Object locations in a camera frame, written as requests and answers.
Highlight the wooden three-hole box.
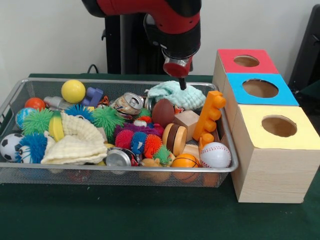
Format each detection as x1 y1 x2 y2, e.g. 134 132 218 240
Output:
211 48 320 204

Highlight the dark green tablecloth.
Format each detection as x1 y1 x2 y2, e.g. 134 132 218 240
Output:
0 72 320 240
294 80 320 102

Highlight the brown toy football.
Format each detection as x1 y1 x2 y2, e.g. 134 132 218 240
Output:
151 98 175 128

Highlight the yellow ball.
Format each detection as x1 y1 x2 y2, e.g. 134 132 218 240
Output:
61 79 87 104

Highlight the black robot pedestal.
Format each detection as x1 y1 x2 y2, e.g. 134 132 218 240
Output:
101 13 191 76

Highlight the orange basketball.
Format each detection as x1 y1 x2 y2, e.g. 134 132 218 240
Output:
171 153 201 168

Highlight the black cable loop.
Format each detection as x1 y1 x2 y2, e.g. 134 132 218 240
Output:
86 63 107 75

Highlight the shallow clear mesh bin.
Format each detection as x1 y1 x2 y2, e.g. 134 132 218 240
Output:
0 77 240 188

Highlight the black-and-white soccer ball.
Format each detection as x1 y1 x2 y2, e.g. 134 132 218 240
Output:
0 133 26 163

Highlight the cream waffle cloth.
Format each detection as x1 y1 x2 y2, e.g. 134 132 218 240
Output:
40 111 109 166

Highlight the wooden toy burger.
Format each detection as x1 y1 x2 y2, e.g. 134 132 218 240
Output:
161 122 188 157

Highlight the mint waffle cloth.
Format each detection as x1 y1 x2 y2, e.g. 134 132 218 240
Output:
146 80 207 111

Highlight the orange building block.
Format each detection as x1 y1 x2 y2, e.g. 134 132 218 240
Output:
191 90 227 141

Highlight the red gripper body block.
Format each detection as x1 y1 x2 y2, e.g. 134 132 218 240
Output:
162 55 195 79

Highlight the black floor stand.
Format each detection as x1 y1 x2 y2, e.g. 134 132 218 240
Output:
287 3 320 87

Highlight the red-orange ball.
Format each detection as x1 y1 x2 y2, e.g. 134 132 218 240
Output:
24 97 47 111

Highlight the white baseball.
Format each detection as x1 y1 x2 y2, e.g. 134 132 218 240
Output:
199 141 232 168

